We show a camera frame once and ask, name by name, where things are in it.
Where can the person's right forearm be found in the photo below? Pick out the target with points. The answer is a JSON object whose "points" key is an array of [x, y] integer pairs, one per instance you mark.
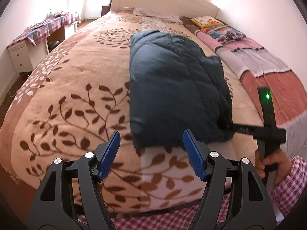
{"points": [[292, 189]]}

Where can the beige leaf-pattern blanket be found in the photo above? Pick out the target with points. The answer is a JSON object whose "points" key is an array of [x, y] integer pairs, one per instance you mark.
{"points": [[72, 76]]}

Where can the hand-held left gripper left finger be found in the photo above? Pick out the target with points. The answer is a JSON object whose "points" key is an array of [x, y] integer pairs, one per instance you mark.
{"points": [[109, 155]]}

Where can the plaid tablecloth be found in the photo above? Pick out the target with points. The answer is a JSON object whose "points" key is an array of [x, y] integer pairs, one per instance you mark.
{"points": [[48, 26]]}

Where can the yellow pillow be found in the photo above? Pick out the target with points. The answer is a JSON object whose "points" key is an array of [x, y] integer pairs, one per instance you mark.
{"points": [[206, 21]]}

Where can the dark teal puffer jacket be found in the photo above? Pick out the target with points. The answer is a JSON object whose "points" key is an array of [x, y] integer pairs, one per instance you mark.
{"points": [[172, 88]]}

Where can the person's right hand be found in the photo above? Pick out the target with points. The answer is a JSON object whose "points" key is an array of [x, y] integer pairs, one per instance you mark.
{"points": [[280, 165]]}

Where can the white drawer cabinet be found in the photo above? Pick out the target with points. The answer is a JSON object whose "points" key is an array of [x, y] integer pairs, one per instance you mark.
{"points": [[22, 57]]}

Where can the person's plaid clothing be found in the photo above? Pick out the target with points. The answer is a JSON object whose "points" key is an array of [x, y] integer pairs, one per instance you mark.
{"points": [[156, 222]]}

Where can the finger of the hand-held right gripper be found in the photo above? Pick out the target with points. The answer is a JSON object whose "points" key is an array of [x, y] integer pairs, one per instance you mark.
{"points": [[242, 128]]}

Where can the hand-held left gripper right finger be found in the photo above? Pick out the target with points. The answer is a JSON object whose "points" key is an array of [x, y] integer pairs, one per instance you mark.
{"points": [[194, 155]]}

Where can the pink grey striped blanket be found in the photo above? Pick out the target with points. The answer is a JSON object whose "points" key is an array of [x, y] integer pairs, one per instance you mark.
{"points": [[263, 60]]}

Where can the white cloth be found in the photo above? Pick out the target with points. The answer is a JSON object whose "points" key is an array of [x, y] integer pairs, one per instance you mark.
{"points": [[156, 14]]}

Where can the colourful patterned pillow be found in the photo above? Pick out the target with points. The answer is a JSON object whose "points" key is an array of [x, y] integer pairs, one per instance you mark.
{"points": [[224, 34]]}

